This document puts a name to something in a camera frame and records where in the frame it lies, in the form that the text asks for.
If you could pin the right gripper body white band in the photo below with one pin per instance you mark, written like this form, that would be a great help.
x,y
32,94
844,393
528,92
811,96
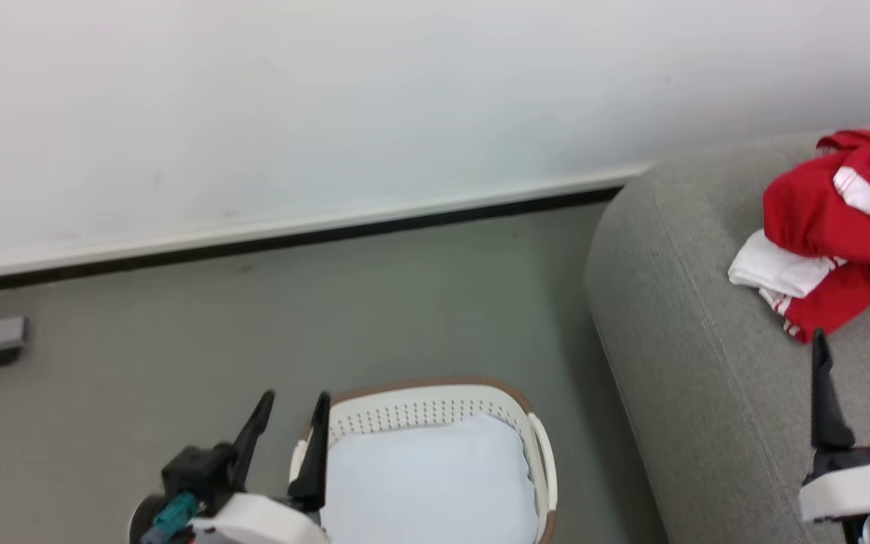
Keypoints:
x,y
865,487

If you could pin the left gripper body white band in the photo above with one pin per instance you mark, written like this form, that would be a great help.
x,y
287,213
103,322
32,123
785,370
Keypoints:
x,y
254,521

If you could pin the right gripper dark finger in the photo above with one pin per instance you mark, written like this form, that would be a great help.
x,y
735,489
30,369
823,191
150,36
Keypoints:
x,y
828,408

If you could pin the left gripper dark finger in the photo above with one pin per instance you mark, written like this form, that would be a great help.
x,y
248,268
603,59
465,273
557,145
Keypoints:
x,y
314,461
254,434

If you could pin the red and white garment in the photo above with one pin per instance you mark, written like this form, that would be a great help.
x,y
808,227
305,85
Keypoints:
x,y
843,219

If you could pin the grey fabric sofa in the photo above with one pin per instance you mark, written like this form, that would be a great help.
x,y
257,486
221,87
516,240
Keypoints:
x,y
707,363

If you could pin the white cloth in basket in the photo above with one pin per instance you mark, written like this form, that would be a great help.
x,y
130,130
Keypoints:
x,y
427,483

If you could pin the white laundry basket brown rim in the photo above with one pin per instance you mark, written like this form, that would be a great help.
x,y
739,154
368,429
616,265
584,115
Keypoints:
x,y
435,400

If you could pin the white baseboard strip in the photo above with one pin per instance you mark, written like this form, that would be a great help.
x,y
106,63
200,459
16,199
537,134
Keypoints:
x,y
291,227

